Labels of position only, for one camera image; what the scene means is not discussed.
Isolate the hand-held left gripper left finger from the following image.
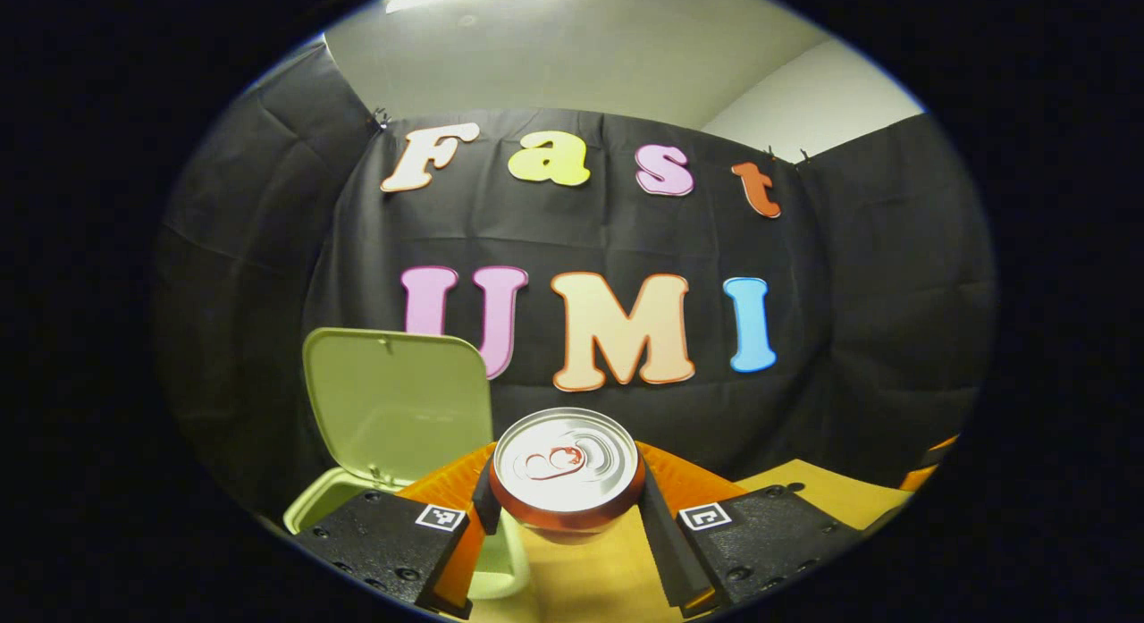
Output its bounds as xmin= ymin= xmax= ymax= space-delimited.
xmin=290 ymin=440 xmax=501 ymax=620

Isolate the black backdrop cloth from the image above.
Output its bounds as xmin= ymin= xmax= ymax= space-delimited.
xmin=150 ymin=38 xmax=997 ymax=517

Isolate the green desktop garbage bin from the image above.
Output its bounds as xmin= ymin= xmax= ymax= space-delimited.
xmin=283 ymin=326 xmax=533 ymax=601

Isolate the red pop can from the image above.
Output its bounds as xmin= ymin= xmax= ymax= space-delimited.
xmin=489 ymin=407 xmax=646 ymax=545

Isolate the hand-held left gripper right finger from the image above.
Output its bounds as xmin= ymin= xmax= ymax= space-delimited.
xmin=635 ymin=440 xmax=868 ymax=618

